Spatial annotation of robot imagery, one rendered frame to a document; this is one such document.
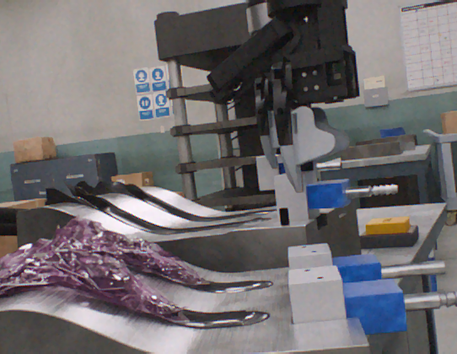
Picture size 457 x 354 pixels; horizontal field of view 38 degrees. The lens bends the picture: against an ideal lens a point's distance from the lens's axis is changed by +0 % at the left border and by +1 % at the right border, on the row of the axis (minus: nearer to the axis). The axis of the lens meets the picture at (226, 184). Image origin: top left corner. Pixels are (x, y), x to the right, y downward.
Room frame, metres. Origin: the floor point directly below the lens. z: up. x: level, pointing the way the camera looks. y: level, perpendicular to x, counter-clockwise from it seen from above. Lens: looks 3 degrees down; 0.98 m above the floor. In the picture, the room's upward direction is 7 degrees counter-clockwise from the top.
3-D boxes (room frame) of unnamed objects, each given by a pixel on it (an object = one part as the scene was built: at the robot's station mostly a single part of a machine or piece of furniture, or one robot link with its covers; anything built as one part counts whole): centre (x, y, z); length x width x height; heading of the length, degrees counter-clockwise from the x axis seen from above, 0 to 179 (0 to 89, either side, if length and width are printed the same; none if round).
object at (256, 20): (1.06, -0.10, 1.17); 0.08 x 0.08 x 0.05
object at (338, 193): (0.73, -0.12, 0.91); 0.13 x 0.05 x 0.05; 67
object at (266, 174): (1.05, -0.12, 0.93); 0.13 x 0.05 x 0.05; 67
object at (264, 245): (0.89, 0.10, 0.87); 0.50 x 0.26 x 0.14; 67
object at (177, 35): (5.56, -0.28, 1.03); 1.54 x 0.94 x 2.06; 161
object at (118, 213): (0.88, 0.09, 0.92); 0.35 x 0.16 x 0.09; 67
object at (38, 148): (8.04, 2.27, 1.26); 0.42 x 0.33 x 0.29; 71
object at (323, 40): (0.74, -0.11, 1.07); 0.09 x 0.08 x 0.12; 67
